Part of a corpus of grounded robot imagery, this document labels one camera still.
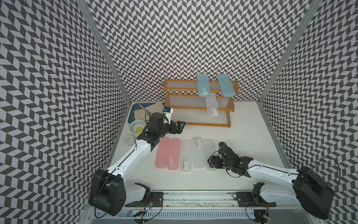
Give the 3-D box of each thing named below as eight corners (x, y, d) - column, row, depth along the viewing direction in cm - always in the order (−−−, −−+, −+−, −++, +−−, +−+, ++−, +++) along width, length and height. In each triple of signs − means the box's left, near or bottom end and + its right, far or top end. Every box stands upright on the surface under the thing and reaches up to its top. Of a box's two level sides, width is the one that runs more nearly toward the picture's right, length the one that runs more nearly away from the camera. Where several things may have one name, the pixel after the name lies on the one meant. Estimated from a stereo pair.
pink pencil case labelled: (167, 170, 85) (166, 169, 83) (170, 139, 99) (169, 137, 97) (180, 170, 85) (180, 169, 83) (181, 139, 99) (181, 137, 97)
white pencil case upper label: (191, 169, 86) (192, 168, 84) (191, 137, 100) (191, 136, 98) (205, 169, 86) (205, 168, 84) (202, 137, 100) (203, 136, 98)
